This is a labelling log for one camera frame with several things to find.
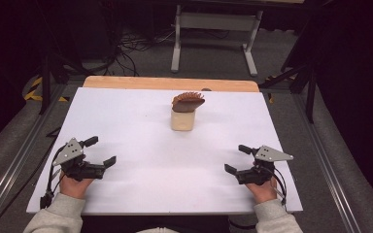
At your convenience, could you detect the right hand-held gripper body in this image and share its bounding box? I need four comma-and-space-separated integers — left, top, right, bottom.
235, 145, 295, 186

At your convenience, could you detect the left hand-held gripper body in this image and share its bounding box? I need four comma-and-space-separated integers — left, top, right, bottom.
51, 137, 107, 183

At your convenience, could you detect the cream square cup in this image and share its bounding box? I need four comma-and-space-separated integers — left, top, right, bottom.
170, 108, 197, 132

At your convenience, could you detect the wooden hairbrush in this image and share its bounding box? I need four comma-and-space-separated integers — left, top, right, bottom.
171, 91, 206, 114

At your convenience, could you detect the person's left hand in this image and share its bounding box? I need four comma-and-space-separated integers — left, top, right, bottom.
58, 173, 95, 200

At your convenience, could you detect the person's right hand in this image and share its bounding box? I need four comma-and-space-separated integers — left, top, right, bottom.
246, 176, 279, 205

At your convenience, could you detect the white table cover sheet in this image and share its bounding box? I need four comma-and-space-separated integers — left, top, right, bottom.
26, 86, 304, 216

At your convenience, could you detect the black metal stand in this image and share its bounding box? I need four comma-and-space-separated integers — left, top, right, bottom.
38, 52, 90, 116
258, 61, 319, 124

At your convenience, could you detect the yellow and black hazard tape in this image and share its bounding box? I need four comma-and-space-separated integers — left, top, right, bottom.
23, 76, 71, 103

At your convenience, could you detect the right hand-held gripper cable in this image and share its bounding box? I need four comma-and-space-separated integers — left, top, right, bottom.
265, 166, 288, 207

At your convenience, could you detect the hand-held gripper cable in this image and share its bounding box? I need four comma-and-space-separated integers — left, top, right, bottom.
39, 145, 66, 210
265, 166, 288, 207

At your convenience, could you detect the left hand-held gripper cable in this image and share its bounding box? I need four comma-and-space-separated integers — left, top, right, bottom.
39, 145, 66, 210

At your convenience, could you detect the aluminium floor rail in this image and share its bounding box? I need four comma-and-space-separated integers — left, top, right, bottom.
291, 92, 364, 233
0, 83, 68, 227

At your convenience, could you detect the bunch of black floor cables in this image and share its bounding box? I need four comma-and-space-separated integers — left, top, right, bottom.
108, 27, 178, 78

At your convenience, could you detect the white metal table frame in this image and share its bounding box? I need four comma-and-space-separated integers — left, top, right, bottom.
170, 4, 264, 78

